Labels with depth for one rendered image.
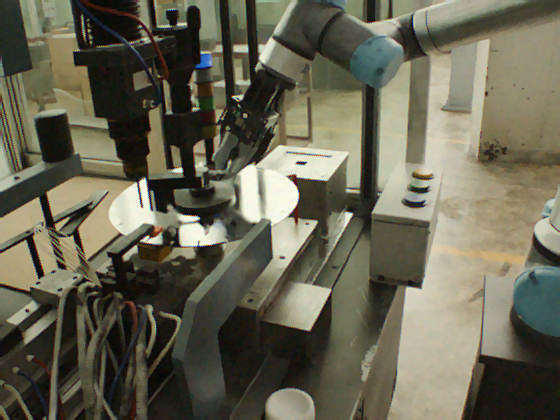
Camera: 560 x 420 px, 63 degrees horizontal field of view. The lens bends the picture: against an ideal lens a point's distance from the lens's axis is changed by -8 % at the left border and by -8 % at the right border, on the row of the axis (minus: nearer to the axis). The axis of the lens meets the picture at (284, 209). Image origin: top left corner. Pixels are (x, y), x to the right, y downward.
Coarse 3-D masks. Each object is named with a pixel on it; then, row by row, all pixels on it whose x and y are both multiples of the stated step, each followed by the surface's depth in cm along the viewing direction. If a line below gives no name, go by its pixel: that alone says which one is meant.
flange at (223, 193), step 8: (216, 184) 89; (224, 184) 89; (176, 192) 87; (184, 192) 86; (192, 192) 84; (200, 192) 83; (208, 192) 84; (216, 192) 86; (224, 192) 86; (232, 192) 86; (176, 200) 84; (184, 200) 83; (192, 200) 83; (200, 200) 83; (208, 200) 83; (216, 200) 83; (224, 200) 83; (232, 200) 85; (184, 208) 82; (192, 208) 81; (200, 208) 81; (208, 208) 81; (216, 208) 82
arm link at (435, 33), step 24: (456, 0) 70; (480, 0) 67; (504, 0) 64; (528, 0) 62; (552, 0) 61; (408, 24) 75; (432, 24) 72; (456, 24) 70; (480, 24) 68; (504, 24) 66; (528, 24) 65; (408, 48) 76; (432, 48) 75
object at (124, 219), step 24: (144, 192) 90; (240, 192) 88; (264, 192) 88; (288, 192) 87; (120, 216) 81; (144, 216) 81; (168, 216) 81; (192, 216) 80; (216, 216) 80; (240, 216) 80; (264, 216) 79; (144, 240) 74; (168, 240) 73; (192, 240) 73; (216, 240) 73
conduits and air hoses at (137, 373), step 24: (72, 264) 73; (72, 288) 68; (96, 312) 63; (120, 312) 62; (144, 312) 62; (96, 336) 59; (120, 336) 60; (144, 336) 61; (96, 360) 58; (144, 360) 56; (0, 384) 61; (96, 384) 56; (120, 384) 58; (144, 384) 53; (0, 408) 58; (24, 408) 59; (96, 408) 54; (120, 408) 54; (144, 408) 52
